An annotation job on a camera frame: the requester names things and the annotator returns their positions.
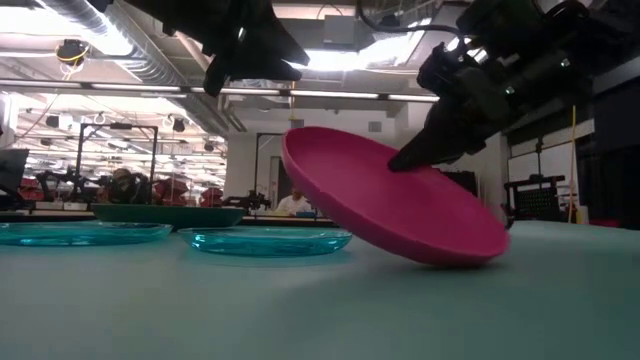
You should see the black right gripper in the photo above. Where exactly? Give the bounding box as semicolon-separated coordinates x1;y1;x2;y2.
387;43;511;174

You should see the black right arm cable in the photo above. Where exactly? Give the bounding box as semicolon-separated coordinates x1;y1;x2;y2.
356;0;467;42

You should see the seated person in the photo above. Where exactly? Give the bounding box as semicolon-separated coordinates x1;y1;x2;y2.
275;187;314;217
107;167;147;204

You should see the clear blue plastic plate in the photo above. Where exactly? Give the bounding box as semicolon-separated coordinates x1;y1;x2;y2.
0;222;174;248
178;227;354;259

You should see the black wire cart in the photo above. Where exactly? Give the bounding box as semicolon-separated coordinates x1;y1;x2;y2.
503;174;569;222

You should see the red bin rack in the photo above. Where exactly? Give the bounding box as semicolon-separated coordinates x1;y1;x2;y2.
153;178;190;205
199;187;225;208

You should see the hanging yellow cable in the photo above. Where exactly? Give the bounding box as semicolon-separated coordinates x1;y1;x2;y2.
566;104;578;225

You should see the dark computer monitor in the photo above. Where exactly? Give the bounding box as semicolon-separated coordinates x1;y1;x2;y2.
0;148;30;199

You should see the long ceiling light strip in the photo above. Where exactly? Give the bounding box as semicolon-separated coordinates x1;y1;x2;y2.
0;78;441;104

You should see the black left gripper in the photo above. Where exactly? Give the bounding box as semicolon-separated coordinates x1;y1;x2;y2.
124;0;311;97

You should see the dark door frame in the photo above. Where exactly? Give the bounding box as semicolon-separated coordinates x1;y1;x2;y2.
253;131;287;207

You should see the opaque magenta plastic plate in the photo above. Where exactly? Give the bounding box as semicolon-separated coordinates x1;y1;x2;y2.
281;126;511;268

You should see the black gantry frame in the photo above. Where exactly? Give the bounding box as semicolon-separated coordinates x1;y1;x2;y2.
73;122;160;204

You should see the dark green plastic plate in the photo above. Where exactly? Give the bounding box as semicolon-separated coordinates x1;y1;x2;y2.
90;203;247;232

